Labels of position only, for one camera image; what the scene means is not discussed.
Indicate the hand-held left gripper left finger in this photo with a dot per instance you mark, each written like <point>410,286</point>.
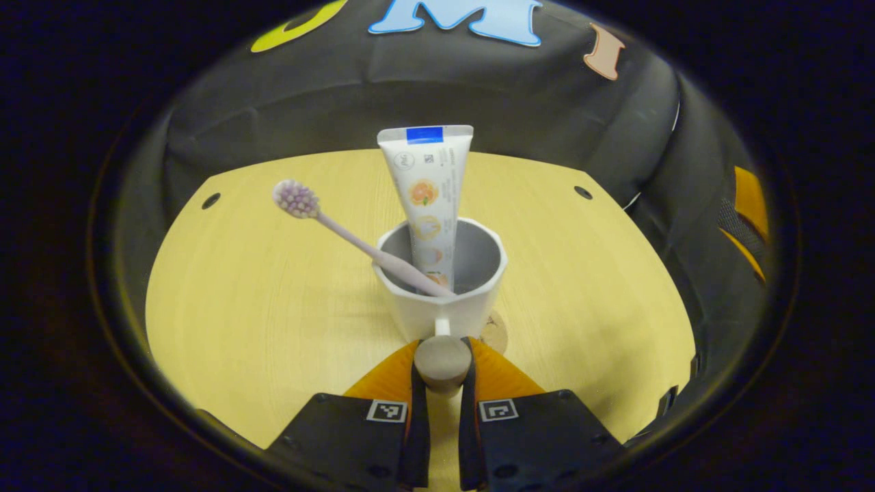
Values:
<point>418,437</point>

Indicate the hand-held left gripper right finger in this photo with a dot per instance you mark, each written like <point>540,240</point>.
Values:
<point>468,444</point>

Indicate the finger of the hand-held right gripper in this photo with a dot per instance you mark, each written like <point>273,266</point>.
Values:
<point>752,205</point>
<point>742,236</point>

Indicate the round cork coaster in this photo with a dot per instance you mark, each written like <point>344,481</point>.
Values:
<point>497,335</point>

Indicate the white toothpaste tube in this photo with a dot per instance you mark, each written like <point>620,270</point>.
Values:
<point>427,171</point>

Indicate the pale purple toothbrush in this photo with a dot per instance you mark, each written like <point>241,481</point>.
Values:
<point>295,198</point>

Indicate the light wooden desktop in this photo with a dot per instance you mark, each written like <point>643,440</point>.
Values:
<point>260,328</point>

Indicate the black backdrop cloth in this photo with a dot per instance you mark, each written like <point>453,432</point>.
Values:
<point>273,102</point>

